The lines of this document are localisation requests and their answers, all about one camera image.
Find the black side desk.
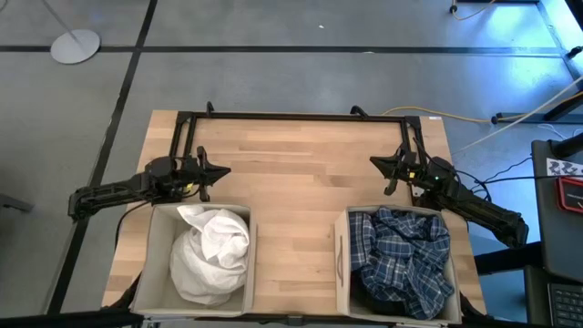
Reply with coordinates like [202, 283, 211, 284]
[473, 131, 583, 286]

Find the white cable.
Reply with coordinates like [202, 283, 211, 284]
[450, 75, 583, 154]

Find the black and white marker card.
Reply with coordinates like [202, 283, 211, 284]
[545, 157, 583, 179]

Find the grey floor foot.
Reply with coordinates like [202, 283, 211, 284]
[0, 192, 36, 213]

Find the round grey stand base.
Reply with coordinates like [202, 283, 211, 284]
[39, 0, 101, 65]

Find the blue plaid shirt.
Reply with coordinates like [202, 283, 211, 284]
[348, 207, 455, 321]

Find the black metal table frame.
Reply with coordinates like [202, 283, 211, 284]
[107, 100, 486, 320]

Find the white garment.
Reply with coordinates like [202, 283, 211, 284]
[169, 204, 251, 306]

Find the black camera rig bar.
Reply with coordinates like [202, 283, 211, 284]
[0, 308, 154, 328]

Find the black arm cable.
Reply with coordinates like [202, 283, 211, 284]
[115, 200, 156, 250]
[455, 156, 583, 202]

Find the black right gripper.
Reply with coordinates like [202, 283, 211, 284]
[369, 142, 439, 197]

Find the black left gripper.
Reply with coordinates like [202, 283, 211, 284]
[175, 146, 232, 203]

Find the beige fabric bin with handle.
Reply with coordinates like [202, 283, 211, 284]
[333, 204, 464, 327]

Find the black keyboard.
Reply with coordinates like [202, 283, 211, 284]
[547, 282, 583, 328]

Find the black desk base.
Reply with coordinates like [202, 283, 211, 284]
[490, 88, 583, 125]

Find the black garment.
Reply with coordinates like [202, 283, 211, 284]
[353, 284, 411, 318]

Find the yellow cable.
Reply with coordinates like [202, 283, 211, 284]
[381, 90, 583, 125]
[450, 0, 496, 22]

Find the red-framed device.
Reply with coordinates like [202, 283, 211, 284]
[556, 176, 583, 215]

